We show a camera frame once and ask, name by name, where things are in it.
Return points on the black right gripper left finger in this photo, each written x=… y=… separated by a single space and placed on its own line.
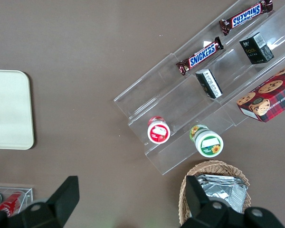
x=61 y=202

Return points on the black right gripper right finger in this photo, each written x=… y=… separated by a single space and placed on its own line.
x=199 y=209

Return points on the light wicker basket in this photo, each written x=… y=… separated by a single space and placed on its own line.
x=218 y=166

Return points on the beige plastic tray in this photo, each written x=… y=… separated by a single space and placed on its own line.
x=12 y=109

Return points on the clear acrylic bottle rack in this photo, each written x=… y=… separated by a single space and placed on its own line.
x=28 y=197

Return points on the silver foil packet stack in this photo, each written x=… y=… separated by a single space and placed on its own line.
x=230 y=192

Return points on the green lidded cup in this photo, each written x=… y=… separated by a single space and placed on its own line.
x=209 y=145

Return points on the red lidded cup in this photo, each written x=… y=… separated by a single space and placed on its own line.
x=158 y=133

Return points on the clear acrylic stepped shelf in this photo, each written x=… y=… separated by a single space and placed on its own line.
x=180 y=99

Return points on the small black carton box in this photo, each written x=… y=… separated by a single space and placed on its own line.
x=253 y=51
x=210 y=84

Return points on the red plaid cookie box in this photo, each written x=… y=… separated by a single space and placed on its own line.
x=268 y=97

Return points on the Snickers chocolate bar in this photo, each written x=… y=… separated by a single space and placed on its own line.
x=245 y=15
x=200 y=55

